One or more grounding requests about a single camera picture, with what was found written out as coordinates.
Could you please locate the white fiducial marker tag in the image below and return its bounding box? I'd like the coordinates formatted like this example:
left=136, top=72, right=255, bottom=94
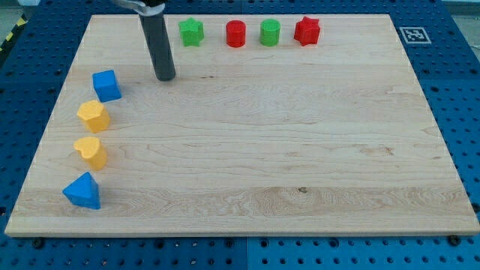
left=400, top=26, right=431, bottom=44

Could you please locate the green star block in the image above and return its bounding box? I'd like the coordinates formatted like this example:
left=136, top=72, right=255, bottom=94
left=178, top=17, right=204, bottom=47

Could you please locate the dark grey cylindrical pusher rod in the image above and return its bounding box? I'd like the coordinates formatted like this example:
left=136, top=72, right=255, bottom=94
left=139, top=2, right=176, bottom=81

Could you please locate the light wooden board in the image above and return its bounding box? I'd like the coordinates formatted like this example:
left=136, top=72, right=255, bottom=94
left=5, top=14, right=479, bottom=238

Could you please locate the yellow heart block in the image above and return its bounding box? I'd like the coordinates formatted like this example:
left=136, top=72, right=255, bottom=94
left=73, top=136, right=108, bottom=171

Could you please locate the red cylinder block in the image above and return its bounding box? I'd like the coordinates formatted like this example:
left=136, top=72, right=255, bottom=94
left=226, top=20, right=246, bottom=48

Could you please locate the blue triangle block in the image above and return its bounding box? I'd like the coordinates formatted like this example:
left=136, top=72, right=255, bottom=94
left=62, top=172, right=101, bottom=210

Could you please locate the green cylinder block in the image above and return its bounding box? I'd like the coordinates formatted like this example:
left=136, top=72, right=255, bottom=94
left=259, top=19, right=281, bottom=47

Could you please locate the silver metal clamp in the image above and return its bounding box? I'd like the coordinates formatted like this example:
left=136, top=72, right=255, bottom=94
left=112, top=0, right=166, bottom=17

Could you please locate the blue cube block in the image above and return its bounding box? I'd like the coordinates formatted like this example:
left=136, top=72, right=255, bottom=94
left=92, top=70, right=122, bottom=102

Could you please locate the red star block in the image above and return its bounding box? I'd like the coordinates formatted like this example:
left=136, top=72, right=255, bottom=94
left=294, top=16, right=321, bottom=47

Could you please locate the black yellow hazard tape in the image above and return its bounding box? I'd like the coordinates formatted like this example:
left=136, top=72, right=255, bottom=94
left=1, top=13, right=28, bottom=54

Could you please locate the yellow hexagon block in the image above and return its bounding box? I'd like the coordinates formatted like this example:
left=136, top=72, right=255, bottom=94
left=76, top=100, right=110, bottom=134

